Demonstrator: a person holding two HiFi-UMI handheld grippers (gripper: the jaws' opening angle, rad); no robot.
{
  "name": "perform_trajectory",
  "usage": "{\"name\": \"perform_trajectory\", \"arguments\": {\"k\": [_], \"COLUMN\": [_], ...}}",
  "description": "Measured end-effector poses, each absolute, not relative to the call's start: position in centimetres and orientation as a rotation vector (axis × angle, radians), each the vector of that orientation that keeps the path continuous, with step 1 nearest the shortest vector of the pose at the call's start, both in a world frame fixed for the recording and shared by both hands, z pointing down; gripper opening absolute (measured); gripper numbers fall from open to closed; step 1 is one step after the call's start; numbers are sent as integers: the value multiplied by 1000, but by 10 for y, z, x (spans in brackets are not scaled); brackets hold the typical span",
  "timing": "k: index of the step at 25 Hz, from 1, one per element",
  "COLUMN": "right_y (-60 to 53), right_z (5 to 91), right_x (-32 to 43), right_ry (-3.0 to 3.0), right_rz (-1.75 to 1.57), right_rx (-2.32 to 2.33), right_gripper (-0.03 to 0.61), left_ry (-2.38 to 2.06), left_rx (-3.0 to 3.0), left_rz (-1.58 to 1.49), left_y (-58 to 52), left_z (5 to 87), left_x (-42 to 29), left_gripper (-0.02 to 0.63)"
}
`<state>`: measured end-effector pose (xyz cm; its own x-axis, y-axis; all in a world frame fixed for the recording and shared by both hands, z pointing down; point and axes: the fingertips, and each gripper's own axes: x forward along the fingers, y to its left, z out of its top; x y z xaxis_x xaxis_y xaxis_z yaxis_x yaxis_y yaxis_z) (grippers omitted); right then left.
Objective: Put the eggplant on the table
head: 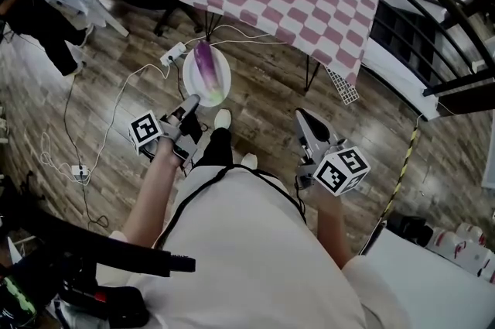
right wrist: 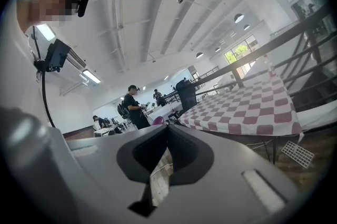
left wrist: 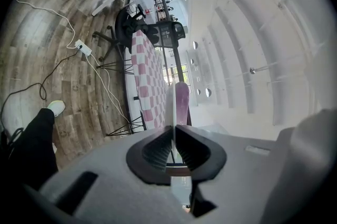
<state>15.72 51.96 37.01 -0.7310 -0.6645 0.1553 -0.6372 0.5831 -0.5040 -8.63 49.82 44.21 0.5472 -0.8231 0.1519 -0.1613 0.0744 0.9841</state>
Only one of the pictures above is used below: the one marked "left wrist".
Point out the black office chair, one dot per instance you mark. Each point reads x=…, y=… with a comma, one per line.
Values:
x=123, y=28

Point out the pink white checkered tablecloth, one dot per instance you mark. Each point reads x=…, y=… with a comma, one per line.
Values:
x=147, y=72

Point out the window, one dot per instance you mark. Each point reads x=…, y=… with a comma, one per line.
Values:
x=184, y=74

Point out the person's leg in black trousers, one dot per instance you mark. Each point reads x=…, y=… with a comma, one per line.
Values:
x=31, y=146

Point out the white power strip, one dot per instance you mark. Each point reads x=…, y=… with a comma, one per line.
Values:
x=83, y=47

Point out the round ceiling lamp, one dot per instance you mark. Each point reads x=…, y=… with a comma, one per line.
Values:
x=208, y=92
x=195, y=45

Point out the person's white shoe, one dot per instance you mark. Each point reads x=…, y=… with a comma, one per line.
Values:
x=57, y=107

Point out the table with black legs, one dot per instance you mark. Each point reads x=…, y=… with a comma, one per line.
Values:
x=130, y=86

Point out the black metal rack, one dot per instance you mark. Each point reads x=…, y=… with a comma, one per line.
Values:
x=163, y=4

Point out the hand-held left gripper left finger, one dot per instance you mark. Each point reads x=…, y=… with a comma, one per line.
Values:
x=147, y=162

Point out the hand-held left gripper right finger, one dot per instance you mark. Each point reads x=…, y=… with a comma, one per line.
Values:
x=205, y=162

